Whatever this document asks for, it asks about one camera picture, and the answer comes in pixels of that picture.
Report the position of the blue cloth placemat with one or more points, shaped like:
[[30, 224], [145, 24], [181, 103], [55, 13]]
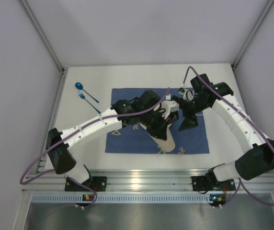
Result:
[[135, 139]]

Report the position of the aluminium frame post right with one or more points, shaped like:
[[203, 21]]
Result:
[[252, 34]]

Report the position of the aluminium frame post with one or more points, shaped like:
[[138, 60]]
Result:
[[252, 34], [39, 30]]

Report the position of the perforated cable duct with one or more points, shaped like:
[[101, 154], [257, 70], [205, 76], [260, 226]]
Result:
[[128, 198]]

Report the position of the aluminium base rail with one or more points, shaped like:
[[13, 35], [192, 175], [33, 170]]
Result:
[[145, 173]]

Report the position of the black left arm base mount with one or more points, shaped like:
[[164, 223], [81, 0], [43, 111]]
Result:
[[97, 184]]

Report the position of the aluminium frame post left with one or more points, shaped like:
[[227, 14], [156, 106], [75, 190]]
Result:
[[39, 30]]

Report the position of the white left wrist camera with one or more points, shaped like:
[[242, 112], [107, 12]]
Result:
[[166, 107]]

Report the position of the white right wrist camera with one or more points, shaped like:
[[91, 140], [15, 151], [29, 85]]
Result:
[[187, 93]]

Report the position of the blue metallic fork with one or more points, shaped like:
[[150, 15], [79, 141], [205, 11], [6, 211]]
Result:
[[82, 96]]

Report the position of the blue metallic spoon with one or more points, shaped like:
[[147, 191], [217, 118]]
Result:
[[79, 86]]

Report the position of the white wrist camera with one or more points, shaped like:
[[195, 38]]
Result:
[[187, 93], [166, 107]]

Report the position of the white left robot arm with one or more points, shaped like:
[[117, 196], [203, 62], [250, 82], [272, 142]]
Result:
[[64, 146]]

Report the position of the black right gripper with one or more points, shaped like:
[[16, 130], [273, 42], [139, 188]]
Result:
[[189, 112]]

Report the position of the cream round plate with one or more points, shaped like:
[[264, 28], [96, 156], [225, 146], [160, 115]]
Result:
[[166, 145]]

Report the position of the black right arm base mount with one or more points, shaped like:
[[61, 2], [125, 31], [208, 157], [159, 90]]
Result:
[[203, 185]]

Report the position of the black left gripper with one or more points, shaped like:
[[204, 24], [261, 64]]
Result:
[[156, 124]]

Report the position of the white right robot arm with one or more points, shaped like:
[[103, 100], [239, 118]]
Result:
[[257, 148]]

